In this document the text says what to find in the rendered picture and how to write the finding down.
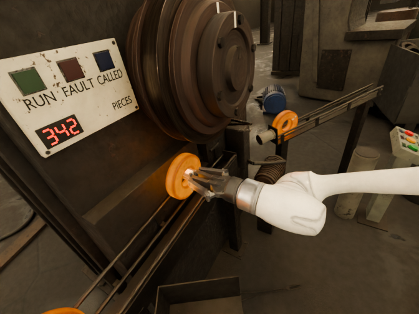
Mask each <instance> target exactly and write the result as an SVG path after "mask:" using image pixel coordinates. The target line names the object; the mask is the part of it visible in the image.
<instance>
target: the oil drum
mask: <svg viewBox="0 0 419 314"><path fill-rule="evenodd" d="M418 12H419V7H408V8H401V9H391V10H386V11H380V12H378V13H377V16H376V20H375V22H385V21H402V20H410V19H416V17H417V14H418ZM411 31H412V30H411ZM411 31H410V32H409V33H408V35H407V38H406V40H408V38H409V36H410V33H411Z"/></svg>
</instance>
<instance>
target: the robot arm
mask: <svg viewBox="0 0 419 314"><path fill-rule="evenodd" d="M183 179H186V180H188V185H189V187H190V188H192V189H194V190H195V191H196V192H198V193H199V194H201V195H202V196H203V197H205V199H206V200H207V201H208V202H210V201H211V198H214V197H217V198H219V197H220V198H223V199H224V200H225V201H228V202H230V203H233V204H236V205H237V207H238V209H241V210H244V211H246V212H249V213H251V214H253V215H256V216H258V217H260V218H261V219H263V220H264V221H266V222H267V223H269V224H271V225H273V226H276V227H278V228H280V229H283V230H285V231H289V232H293V233H296V234H300V235H305V236H316V235H317V234H318V233H319V232H320V231H321V230H322V228H323V226H324V224H325V217H326V206H325V205H324V204H322V201H323V200H324V199H325V198H326V197H328V196H331V195H335V194H341V193H380V194H406V195H419V166H418V167H410V168H396V169H382V170H375V171H361V172H353V173H340V174H330V175H318V174H315V173H313V172H312V171H304V172H293V173H287V174H285V175H284V176H282V177H281V178H280V179H279V180H278V181H277V182H276V183H275V184H273V185H271V184H265V183H262V182H259V181H255V180H253V179H249V178H247V179H245V180H243V179H241V178H237V177H235V176H233V177H231V176H229V173H228V169H215V168H206V167H199V168H198V169H191V168H188V169H187V170H186V171H185V173H184V175H183ZM204 187H205V188H204ZM206 188H208V190H209V191H208V190H207V189H206ZM210 191H212V192H210Z"/></svg>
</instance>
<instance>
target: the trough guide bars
mask: <svg viewBox="0 0 419 314"><path fill-rule="evenodd" d="M371 85H373V83H371V84H370V85H367V86H365V87H363V88H361V89H359V90H356V91H354V92H352V93H350V94H348V95H346V96H344V97H342V98H340V99H337V100H335V101H333V102H331V103H328V104H326V105H324V106H323V107H320V108H318V109H316V110H314V111H312V112H309V113H307V114H305V115H303V116H301V117H299V118H298V120H299V121H298V123H299V122H301V121H303V120H306V122H304V123H302V124H300V125H297V126H295V127H294V128H291V129H290V130H287V131H285V132H283V133H281V134H279V135H278V137H279V138H278V140H281V144H283V143H284V137H286V136H288V135H290V134H292V133H295V132H297V131H299V130H301V129H303V128H305V127H307V126H309V125H311V124H313V123H315V127H317V126H319V120H321V119H323V118H325V117H327V116H329V115H331V114H334V113H336V112H338V111H340V110H342V109H344V108H346V107H347V111H350V108H351V105H353V104H355V103H357V102H359V101H361V100H363V99H365V98H367V97H369V96H371V95H373V94H375V93H377V97H379V95H380V91H381V90H383V89H382V87H383V85H382V86H380V87H377V88H375V89H373V90H371V91H368V90H369V89H371V88H373V87H372V86H371ZM370 86H371V87H370ZM365 88H366V89H365ZM361 90H362V91H361ZM376 90H377V91H376ZM359 91H360V92H359ZM364 91H365V93H364V94H363V95H361V96H359V97H357V98H355V99H352V100H350V101H348V102H346V103H344V104H342V105H340V103H341V102H344V101H346V100H348V99H350V98H352V97H354V96H356V95H358V94H360V93H362V92H364ZM374 91H375V92H374ZM357 92H358V93H357ZM372 92H373V93H372ZM353 94H354V95H353ZM350 95H352V96H350ZM365 95H366V96H365ZM346 97H347V98H346ZM361 97H362V98H361ZM344 98H345V99H344ZM359 98H360V99H359ZM342 99H343V100H342ZM357 99H358V100H357ZM355 100H356V101H355ZM333 103H334V104H333ZM332 104H333V105H332ZM347 104H348V105H347ZM329 105H330V106H329ZM335 105H337V107H335V108H333V109H331V110H329V111H328V112H325V113H323V114H321V115H319V116H317V117H315V118H313V119H309V118H310V117H312V116H314V115H316V114H318V113H320V112H323V111H324V110H326V109H328V108H331V107H333V106H335ZM344 105H345V106H344ZM327 106H329V107H327ZM343 106H344V107H343ZM325 107H326V108H325ZM323 108H324V109H323ZM338 108H339V109H338ZM321 109H322V110H321ZM337 109H338V110H337ZM318 110H320V111H318ZM334 110H335V111H334ZM317 111H318V112H317ZM332 111H333V112H332ZM314 112H315V113H314ZM330 112H331V113H330ZM312 113H313V114H312ZM328 113H329V114H328ZM326 114H327V115H326ZM324 115H325V116H324ZM322 116H323V117H322ZM304 117H305V118H304ZM320 117H321V118H320ZM301 118H302V119H301ZM300 119H301V120H300ZM313 120H314V121H313ZM311 121H312V122H311ZM309 122H310V123H309ZM307 123H308V124H307ZM300 126H301V127H300ZM299 127H300V128H299ZM296 128H297V129H296ZM295 129H296V130H295ZM290 131H291V132H290ZM289 132H290V133H289ZM286 133H287V134H286Z"/></svg>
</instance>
